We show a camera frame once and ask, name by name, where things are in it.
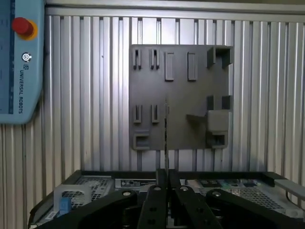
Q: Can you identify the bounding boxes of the open black PC case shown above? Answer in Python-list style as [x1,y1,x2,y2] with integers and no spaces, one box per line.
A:
[28,168,305,229]

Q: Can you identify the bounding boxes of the grey parts rack plate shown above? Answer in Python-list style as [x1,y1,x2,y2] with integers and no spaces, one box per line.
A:
[128,44,234,151]

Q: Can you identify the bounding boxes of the blue Universal Robots teach pendant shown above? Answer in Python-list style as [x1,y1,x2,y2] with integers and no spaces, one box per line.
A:
[0,0,46,124]

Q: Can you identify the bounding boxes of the red emergency stop button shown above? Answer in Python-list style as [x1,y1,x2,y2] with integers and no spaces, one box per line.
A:
[11,17,38,41]

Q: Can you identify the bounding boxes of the grey drive bay bracket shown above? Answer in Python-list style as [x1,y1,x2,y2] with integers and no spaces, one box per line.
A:
[52,183,92,218]

